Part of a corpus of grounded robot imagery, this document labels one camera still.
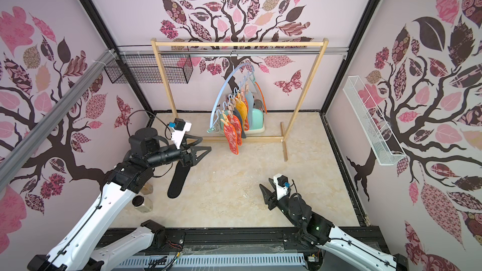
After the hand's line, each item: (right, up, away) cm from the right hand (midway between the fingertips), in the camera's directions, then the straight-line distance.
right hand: (265, 185), depth 77 cm
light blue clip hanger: (-17, +30, -4) cm, 34 cm away
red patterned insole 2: (-13, +27, +3) cm, 30 cm away
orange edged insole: (+1, +42, +18) cm, 45 cm away
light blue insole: (-6, +36, +14) cm, 39 cm away
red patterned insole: (-15, +21, +4) cm, 26 cm away
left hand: (-23, +17, -12) cm, 31 cm away
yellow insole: (-9, +33, +7) cm, 35 cm away
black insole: (-41, 0, +15) cm, 44 cm away
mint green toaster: (-2, +29, +21) cm, 36 cm away
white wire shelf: (+46, +27, +4) cm, 54 cm away
